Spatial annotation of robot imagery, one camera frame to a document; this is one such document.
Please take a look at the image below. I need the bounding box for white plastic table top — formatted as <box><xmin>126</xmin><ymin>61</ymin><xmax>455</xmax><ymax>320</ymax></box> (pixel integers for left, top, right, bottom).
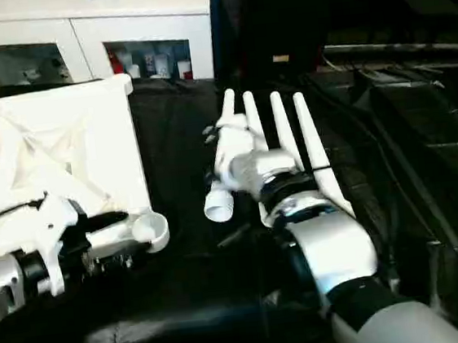
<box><xmin>0</xmin><ymin>69</ymin><xmax>172</xmax><ymax>270</ymax></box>

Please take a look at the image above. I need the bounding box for white plastic table leg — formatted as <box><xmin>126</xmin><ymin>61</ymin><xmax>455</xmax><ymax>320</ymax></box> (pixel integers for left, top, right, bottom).
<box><xmin>192</xmin><ymin>88</ymin><xmax>252</xmax><ymax>226</ymax></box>
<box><xmin>291</xmin><ymin>87</ymin><xmax>358</xmax><ymax>226</ymax></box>
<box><xmin>268</xmin><ymin>88</ymin><xmax>322</xmax><ymax>194</ymax></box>
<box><xmin>240</xmin><ymin>87</ymin><xmax>288</xmax><ymax>230</ymax></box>

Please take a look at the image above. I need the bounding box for black mat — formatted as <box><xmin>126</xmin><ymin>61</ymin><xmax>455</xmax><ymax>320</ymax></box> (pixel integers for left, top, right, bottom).
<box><xmin>0</xmin><ymin>38</ymin><xmax>458</xmax><ymax>343</ymax></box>

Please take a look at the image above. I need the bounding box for white cabinet with glass doors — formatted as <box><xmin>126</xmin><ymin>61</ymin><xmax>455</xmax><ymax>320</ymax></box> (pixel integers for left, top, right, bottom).
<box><xmin>0</xmin><ymin>0</ymin><xmax>218</xmax><ymax>100</ymax></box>

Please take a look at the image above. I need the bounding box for blue upright panel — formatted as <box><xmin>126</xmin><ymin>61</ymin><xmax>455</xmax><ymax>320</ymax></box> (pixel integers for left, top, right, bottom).
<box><xmin>205</xmin><ymin>0</ymin><xmax>231</xmax><ymax>78</ymax></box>

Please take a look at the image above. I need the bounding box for long metal rod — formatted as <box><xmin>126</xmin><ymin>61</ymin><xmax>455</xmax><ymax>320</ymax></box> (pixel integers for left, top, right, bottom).
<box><xmin>321</xmin><ymin>30</ymin><xmax>458</xmax><ymax>67</ymax></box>

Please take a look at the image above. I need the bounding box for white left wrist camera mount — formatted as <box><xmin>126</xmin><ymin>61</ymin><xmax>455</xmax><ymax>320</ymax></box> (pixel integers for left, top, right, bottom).
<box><xmin>18</xmin><ymin>190</ymin><xmax>99</xmax><ymax>299</ymax></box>

